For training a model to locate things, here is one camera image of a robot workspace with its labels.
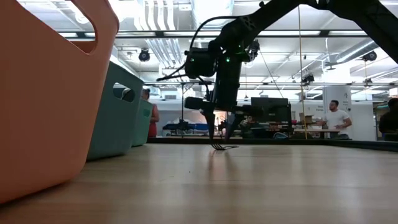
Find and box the blue covered table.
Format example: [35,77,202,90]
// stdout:
[161,123,208,138]

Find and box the black monitor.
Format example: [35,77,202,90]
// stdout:
[250,97,293,123]

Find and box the coral orange plastic bin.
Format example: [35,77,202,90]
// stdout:
[0,0,121,205]

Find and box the person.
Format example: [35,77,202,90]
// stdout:
[378,98,398,142]
[141,88,160,139]
[317,99,353,140]

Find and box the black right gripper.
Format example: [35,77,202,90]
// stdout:
[184,55,265,141]

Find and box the black fork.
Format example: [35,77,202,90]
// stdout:
[210,143,239,151]

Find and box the white round column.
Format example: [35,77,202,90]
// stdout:
[322,85,354,141]

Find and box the blue-grey plastic bin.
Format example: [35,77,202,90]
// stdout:
[86,61,146,161]

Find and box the yellow hanging cord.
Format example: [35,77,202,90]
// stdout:
[297,4,308,140]

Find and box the mint green plastic bin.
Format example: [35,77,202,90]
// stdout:
[132,98,154,147]

